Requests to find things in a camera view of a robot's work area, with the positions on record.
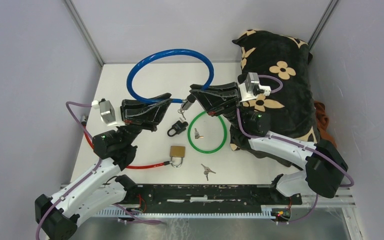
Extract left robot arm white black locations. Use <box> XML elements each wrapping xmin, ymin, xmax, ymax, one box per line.
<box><xmin>34</xmin><ymin>93</ymin><xmax>174</xmax><ymax>240</ymax></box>

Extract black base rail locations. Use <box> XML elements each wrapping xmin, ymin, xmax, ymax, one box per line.
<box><xmin>119</xmin><ymin>184</ymin><xmax>303</xmax><ymax>219</ymax></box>

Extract green cable lock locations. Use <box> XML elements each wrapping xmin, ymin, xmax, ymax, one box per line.
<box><xmin>187</xmin><ymin>111</ymin><xmax>228</xmax><ymax>154</ymax></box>

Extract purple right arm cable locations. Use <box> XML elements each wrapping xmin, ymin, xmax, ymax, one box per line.
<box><xmin>235</xmin><ymin>74</ymin><xmax>355</xmax><ymax>188</ymax></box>

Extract black padlock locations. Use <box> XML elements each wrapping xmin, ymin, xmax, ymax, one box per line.
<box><xmin>167</xmin><ymin>118</ymin><xmax>189</xmax><ymax>137</ymax></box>

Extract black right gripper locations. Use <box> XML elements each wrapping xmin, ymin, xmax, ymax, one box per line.
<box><xmin>189</xmin><ymin>83</ymin><xmax>246</xmax><ymax>131</ymax></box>

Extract brass padlock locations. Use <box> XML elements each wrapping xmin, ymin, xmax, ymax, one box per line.
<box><xmin>169</xmin><ymin>145</ymin><xmax>186</xmax><ymax>168</ymax></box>

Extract silver keys of blue lock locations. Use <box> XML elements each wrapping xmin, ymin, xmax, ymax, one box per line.
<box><xmin>177</xmin><ymin>108</ymin><xmax>187</xmax><ymax>121</ymax></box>

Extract red cable lock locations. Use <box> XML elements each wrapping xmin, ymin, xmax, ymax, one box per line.
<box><xmin>80</xmin><ymin>114</ymin><xmax>171</xmax><ymax>170</ymax></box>

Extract brown cloth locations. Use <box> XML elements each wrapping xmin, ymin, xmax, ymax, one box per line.
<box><xmin>314</xmin><ymin>101</ymin><xmax>337</xmax><ymax>148</ymax></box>

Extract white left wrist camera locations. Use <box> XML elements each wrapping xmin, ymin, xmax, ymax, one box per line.
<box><xmin>91</xmin><ymin>98</ymin><xmax>125</xmax><ymax>127</ymax></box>

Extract blue cable lock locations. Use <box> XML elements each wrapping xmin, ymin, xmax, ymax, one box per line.
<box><xmin>126</xmin><ymin>48</ymin><xmax>215</xmax><ymax>104</ymax></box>

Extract silver keys of green lock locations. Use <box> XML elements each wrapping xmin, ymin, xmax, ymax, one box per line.
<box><xmin>193</xmin><ymin>128</ymin><xmax>204</xmax><ymax>140</ymax></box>

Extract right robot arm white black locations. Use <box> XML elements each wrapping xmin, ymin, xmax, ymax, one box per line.
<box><xmin>189</xmin><ymin>81</ymin><xmax>349</xmax><ymax>204</ymax></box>

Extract silver keys of brass padlock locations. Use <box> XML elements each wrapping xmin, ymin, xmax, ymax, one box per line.
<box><xmin>200</xmin><ymin>163</ymin><xmax>216</xmax><ymax>181</ymax></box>

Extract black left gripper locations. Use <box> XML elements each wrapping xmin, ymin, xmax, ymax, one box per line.
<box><xmin>120</xmin><ymin>94</ymin><xmax>177</xmax><ymax>146</ymax></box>

